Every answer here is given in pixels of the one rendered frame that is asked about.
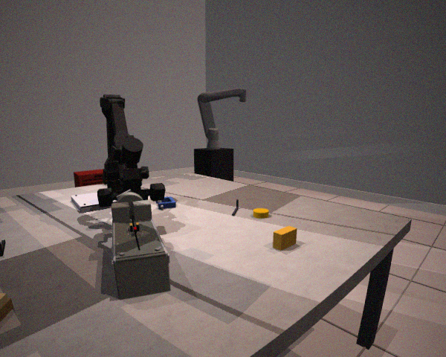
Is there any blue c-clamp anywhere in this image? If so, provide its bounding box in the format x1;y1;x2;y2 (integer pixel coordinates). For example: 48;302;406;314
156;197;176;209

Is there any short yellow cylinder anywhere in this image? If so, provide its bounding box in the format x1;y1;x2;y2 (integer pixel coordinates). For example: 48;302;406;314
253;208;268;219

